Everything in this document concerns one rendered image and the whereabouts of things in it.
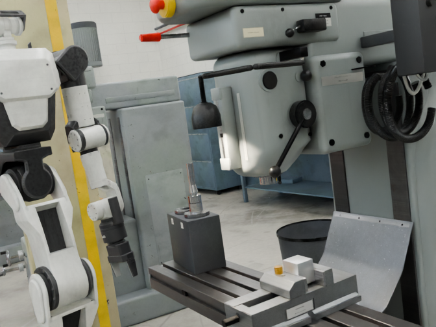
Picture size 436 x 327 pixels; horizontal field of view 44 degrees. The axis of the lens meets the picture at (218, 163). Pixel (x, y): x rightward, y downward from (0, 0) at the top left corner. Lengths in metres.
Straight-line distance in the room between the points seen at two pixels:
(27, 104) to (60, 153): 1.21
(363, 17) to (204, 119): 0.56
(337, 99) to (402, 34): 0.24
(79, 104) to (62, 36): 1.14
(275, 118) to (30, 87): 0.82
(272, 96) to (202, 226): 0.66
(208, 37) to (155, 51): 10.00
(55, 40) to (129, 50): 8.14
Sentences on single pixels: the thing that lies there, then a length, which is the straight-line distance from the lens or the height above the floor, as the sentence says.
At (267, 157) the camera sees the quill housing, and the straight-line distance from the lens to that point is 1.35.
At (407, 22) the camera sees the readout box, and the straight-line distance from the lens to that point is 1.34.
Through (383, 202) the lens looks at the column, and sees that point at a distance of 1.69.
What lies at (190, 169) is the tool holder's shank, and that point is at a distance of 1.86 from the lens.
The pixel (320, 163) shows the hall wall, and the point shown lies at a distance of 7.66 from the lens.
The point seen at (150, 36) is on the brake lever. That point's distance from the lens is 1.40.
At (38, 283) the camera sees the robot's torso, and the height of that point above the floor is 1.04.
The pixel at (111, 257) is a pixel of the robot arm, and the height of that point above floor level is 1.01.
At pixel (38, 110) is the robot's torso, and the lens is 1.81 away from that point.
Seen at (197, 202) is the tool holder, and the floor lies 1.18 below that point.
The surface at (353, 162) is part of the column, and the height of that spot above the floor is 1.27.
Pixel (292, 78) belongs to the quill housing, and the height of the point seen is 1.55.
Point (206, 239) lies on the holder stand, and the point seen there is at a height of 1.06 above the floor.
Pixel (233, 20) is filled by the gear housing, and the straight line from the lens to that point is 1.29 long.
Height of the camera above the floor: 1.52
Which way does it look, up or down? 7 degrees down
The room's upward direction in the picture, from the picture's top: 8 degrees counter-clockwise
